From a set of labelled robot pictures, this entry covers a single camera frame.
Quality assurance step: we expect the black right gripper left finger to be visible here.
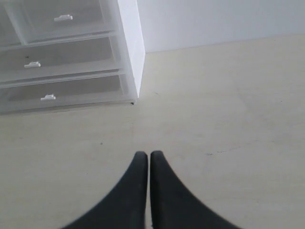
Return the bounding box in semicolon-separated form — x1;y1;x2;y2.
65;151;148;229

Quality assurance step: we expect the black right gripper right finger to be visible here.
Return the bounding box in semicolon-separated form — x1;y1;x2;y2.
150;151;238;229

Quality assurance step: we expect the white plastic drawer cabinet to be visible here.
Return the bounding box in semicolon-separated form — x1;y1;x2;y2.
0;0;145;112

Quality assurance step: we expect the clear top right drawer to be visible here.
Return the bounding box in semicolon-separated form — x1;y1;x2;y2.
0;0;112;44

